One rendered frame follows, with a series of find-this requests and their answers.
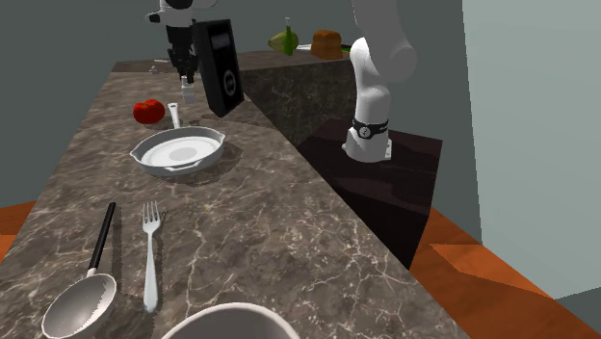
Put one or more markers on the dark robot stand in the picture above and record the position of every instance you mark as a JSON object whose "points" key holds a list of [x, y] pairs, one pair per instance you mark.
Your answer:
{"points": [[375, 187]]}

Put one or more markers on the red tomato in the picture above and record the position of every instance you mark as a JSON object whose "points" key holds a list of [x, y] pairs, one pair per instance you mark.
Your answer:
{"points": [[149, 112]]}

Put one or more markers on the black upright box appliance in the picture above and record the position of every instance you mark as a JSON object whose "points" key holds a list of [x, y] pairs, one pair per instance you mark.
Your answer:
{"points": [[218, 70]]}

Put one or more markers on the yellow-green round fruit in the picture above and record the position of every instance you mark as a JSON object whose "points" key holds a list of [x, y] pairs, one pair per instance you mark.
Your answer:
{"points": [[276, 42]]}

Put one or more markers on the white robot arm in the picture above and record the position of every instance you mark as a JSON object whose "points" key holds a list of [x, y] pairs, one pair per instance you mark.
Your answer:
{"points": [[371, 94]]}

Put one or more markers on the brown bread loaf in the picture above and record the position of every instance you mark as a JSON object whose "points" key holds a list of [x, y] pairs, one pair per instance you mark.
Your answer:
{"points": [[327, 45]]}

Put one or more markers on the green bottle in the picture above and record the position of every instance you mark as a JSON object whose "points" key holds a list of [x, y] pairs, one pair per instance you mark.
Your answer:
{"points": [[289, 40]]}

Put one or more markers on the white frying pan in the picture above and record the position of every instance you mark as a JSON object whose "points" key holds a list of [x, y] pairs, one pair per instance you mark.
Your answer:
{"points": [[178, 152]]}

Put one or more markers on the silver fork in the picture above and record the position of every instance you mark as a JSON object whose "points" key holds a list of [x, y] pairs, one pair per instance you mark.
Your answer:
{"points": [[150, 263]]}

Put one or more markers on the white bowl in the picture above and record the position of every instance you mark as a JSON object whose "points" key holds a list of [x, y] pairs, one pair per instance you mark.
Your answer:
{"points": [[235, 324]]}

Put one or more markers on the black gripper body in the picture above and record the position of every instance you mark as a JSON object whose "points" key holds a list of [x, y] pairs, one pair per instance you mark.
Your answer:
{"points": [[180, 44]]}

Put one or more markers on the small grey shaker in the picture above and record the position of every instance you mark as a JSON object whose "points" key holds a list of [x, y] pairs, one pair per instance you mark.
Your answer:
{"points": [[189, 94]]}

